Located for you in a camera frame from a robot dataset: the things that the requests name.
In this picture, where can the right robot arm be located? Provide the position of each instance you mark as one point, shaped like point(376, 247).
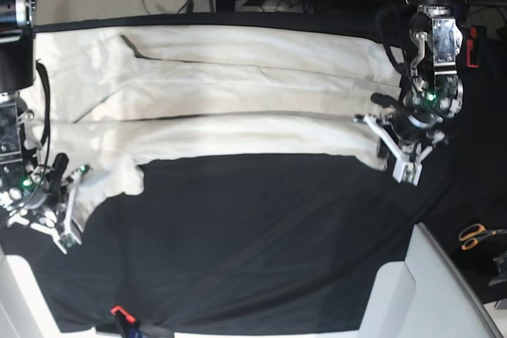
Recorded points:
point(21, 150)

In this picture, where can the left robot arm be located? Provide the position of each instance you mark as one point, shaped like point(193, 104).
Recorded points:
point(434, 31)

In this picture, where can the orange handled scissors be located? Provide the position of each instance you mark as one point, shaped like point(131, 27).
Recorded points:
point(471, 236)

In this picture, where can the black table cloth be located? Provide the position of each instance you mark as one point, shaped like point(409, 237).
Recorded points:
point(278, 244)

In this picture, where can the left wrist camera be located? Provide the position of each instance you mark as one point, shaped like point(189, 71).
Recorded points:
point(407, 172)

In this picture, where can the red black clamp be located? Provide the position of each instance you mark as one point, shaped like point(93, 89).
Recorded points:
point(474, 47)

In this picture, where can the orange black bottom clamp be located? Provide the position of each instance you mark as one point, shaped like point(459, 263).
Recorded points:
point(129, 327)

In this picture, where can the white T-shirt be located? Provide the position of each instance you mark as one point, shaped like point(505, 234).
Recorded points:
point(122, 97)

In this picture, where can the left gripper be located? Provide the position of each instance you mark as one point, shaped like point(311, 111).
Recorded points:
point(414, 120)

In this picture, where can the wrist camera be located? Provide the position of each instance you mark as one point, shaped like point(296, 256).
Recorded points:
point(407, 172)
point(68, 241)

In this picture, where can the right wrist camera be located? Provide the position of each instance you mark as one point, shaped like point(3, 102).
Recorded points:
point(68, 241)

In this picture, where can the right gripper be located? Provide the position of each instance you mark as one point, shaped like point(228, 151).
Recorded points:
point(45, 190)

